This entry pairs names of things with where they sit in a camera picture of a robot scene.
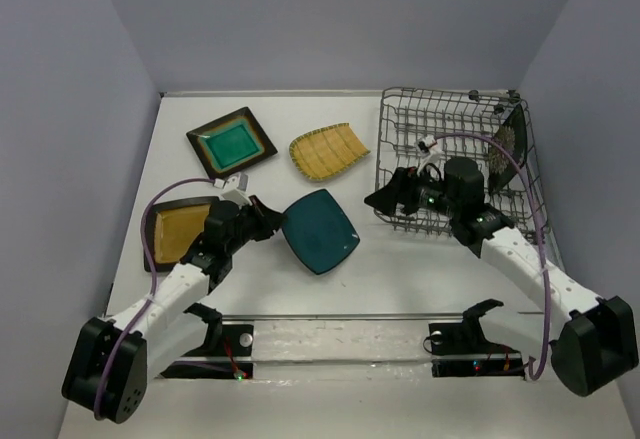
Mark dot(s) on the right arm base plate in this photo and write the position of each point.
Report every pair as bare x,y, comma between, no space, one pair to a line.
458,350

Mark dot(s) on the green yellow woven-pattern plate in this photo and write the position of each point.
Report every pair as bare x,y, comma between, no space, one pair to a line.
324,153

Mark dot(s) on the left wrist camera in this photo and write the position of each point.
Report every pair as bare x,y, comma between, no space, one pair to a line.
234,189

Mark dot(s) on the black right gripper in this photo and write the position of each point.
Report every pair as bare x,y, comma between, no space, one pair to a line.
386,198

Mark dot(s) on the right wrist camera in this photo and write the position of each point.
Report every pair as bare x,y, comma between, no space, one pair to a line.
429,150

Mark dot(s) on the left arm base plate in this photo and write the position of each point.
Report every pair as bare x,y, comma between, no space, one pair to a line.
227,356

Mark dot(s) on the grey wire dish rack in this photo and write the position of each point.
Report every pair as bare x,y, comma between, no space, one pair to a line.
467,122

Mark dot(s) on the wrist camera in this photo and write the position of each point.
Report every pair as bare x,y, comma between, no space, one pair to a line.
429,150
234,189

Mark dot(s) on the black plate with green centre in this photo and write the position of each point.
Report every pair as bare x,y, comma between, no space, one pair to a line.
231,144

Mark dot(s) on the black floral square plate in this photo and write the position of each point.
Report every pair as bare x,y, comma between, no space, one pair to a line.
512,139

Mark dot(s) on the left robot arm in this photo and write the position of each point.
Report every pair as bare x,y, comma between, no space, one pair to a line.
115,358

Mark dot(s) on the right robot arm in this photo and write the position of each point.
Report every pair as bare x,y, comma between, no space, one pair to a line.
589,341

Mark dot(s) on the black plate with yellow centre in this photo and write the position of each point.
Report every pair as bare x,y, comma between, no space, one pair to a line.
171,228

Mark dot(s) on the dark teal square plate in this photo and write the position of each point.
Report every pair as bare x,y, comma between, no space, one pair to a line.
318,232

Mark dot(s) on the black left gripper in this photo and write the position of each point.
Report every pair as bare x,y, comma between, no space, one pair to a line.
268,220

